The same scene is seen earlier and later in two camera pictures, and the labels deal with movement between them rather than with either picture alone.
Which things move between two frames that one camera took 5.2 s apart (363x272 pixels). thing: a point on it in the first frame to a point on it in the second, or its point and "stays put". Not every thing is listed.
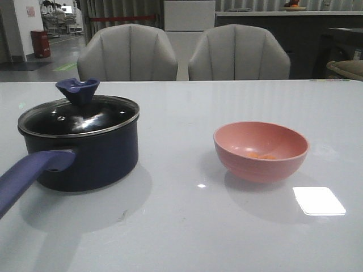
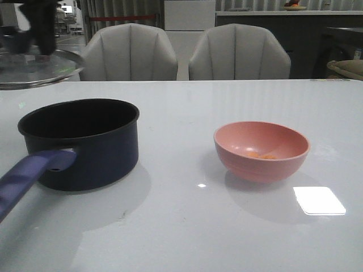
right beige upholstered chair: (235, 52) stays put
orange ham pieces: (257, 155) stays put
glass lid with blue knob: (83, 113) to (25, 67)
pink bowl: (259, 152) stays put
